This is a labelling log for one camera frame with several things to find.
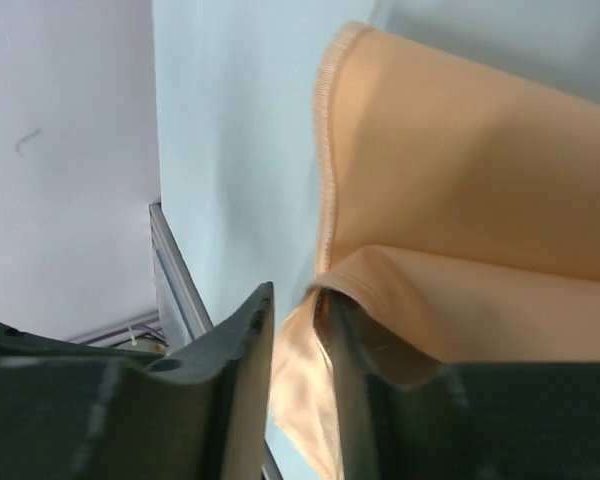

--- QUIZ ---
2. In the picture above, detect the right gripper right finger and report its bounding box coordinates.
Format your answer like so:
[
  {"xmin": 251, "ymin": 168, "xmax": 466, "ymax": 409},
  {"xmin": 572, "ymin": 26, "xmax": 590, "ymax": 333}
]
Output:
[{"xmin": 326, "ymin": 292, "xmax": 600, "ymax": 479}]

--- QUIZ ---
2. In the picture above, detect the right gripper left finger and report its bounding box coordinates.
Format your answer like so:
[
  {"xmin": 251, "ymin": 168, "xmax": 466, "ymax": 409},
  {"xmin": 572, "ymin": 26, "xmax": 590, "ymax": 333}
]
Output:
[{"xmin": 0, "ymin": 282, "xmax": 274, "ymax": 479}]

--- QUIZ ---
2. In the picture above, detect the peach cloth napkin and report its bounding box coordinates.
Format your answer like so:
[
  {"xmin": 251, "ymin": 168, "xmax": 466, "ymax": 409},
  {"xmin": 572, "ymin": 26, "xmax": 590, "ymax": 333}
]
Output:
[{"xmin": 271, "ymin": 22, "xmax": 600, "ymax": 479}]

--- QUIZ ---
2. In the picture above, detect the left aluminium frame post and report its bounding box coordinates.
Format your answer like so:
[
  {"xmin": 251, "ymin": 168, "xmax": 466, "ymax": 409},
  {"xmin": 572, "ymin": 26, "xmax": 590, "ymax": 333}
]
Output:
[{"xmin": 149, "ymin": 201, "xmax": 213, "ymax": 354}]

